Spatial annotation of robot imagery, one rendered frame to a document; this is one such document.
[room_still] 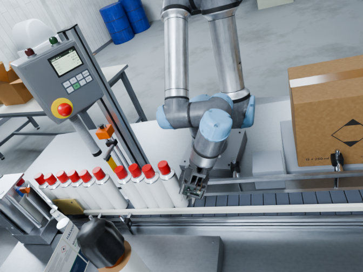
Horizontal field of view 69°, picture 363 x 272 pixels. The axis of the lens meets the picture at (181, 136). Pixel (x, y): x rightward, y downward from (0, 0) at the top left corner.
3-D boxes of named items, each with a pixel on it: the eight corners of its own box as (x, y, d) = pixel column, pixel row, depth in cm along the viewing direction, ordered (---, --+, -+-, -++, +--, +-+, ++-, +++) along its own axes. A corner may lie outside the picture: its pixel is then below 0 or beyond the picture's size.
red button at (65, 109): (52, 106, 74) (55, 108, 72) (64, 99, 76) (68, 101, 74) (60, 117, 76) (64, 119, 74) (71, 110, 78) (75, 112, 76)
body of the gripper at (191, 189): (176, 195, 78) (186, 168, 70) (182, 173, 84) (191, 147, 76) (202, 202, 78) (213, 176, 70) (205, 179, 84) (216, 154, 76)
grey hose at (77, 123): (91, 157, 98) (59, 110, 86) (95, 150, 101) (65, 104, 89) (99, 156, 97) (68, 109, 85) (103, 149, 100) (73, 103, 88)
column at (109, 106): (147, 190, 111) (56, 32, 73) (150, 182, 115) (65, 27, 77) (156, 189, 110) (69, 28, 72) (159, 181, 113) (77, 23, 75)
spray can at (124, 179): (135, 215, 96) (110, 176, 84) (136, 203, 100) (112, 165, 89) (149, 210, 96) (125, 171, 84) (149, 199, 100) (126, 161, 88)
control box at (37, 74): (48, 118, 84) (8, 63, 73) (93, 90, 91) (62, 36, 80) (59, 126, 77) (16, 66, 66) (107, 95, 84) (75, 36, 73)
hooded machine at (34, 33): (66, 79, 579) (28, 17, 504) (85, 76, 551) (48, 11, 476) (45, 95, 535) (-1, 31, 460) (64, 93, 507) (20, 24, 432)
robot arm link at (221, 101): (195, 93, 80) (186, 113, 71) (232, 88, 75) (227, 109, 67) (201, 115, 84) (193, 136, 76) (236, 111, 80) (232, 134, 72)
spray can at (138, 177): (146, 208, 97) (122, 169, 85) (156, 198, 99) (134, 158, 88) (154, 214, 93) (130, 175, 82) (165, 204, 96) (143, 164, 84)
